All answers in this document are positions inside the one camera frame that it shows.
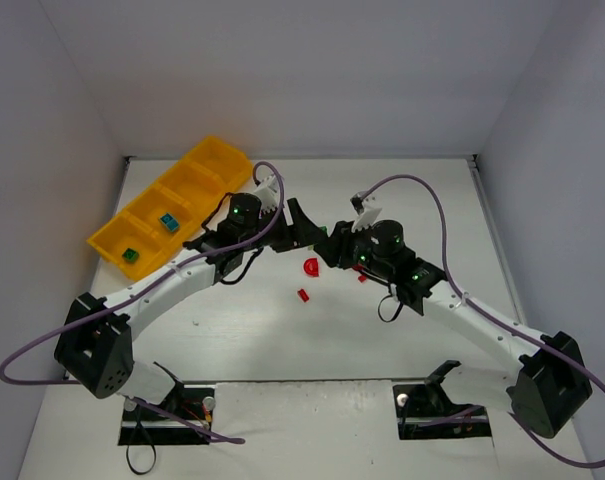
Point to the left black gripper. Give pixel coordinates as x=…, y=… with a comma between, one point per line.
x=288, y=229

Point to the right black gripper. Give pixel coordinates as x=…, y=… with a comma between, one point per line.
x=344, y=247

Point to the red arch lego piece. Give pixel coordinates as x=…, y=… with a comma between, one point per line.
x=311, y=267

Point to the light blue lego brick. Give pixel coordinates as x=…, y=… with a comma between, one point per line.
x=169, y=222

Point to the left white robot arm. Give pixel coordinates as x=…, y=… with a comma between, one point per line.
x=97, y=348

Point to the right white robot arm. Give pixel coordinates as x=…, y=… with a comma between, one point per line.
x=544, y=385

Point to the small red lego brick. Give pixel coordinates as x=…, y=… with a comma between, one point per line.
x=303, y=295

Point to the green lego in bin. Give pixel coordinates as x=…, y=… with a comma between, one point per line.
x=130, y=255

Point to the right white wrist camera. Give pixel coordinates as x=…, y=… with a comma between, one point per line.
x=367, y=209

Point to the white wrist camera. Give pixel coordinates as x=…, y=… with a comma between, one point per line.
x=268, y=192
x=367, y=209

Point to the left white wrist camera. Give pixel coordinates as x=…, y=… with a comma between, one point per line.
x=268, y=192

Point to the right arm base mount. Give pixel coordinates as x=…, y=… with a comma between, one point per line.
x=424, y=411

